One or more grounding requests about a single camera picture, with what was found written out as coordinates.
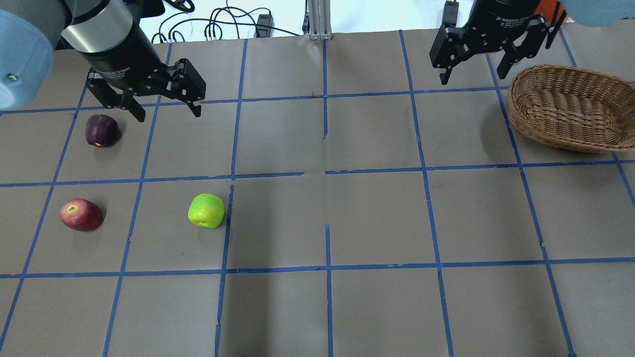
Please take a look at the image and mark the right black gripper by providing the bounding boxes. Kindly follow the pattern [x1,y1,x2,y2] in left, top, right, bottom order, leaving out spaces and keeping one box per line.
[430,0,549,85]

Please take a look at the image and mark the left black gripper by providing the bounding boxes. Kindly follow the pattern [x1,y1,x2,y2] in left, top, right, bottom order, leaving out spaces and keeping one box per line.
[87,22,206,122]

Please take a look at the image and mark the dark purple apple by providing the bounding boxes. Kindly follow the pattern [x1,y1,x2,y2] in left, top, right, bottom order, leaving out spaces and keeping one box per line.
[85,115,122,147]

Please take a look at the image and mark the green apple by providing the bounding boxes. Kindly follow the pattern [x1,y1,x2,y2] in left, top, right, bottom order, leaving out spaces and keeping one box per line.
[188,193,225,229]

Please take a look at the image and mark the red apple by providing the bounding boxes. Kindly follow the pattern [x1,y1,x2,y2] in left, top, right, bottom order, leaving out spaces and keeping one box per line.
[59,198,104,232]

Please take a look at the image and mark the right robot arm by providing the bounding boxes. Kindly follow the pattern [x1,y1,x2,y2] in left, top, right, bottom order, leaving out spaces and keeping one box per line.
[429,0,634,84]

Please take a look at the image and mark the wicker basket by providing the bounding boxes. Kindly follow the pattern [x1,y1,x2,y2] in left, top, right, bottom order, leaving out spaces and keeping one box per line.
[508,64,635,154]

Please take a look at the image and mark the black power adapter right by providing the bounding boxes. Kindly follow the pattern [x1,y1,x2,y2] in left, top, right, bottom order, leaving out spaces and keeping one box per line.
[442,0,459,28]

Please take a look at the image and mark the black power adapter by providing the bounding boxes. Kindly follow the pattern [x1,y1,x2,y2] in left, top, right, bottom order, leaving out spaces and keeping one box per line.
[442,0,459,28]
[254,14,274,38]

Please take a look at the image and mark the black cables bundle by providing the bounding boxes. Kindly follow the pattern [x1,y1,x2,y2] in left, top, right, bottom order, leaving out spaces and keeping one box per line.
[151,0,303,44]

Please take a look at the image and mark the aluminium frame post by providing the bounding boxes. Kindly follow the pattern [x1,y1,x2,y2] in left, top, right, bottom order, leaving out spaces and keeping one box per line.
[305,0,333,41]

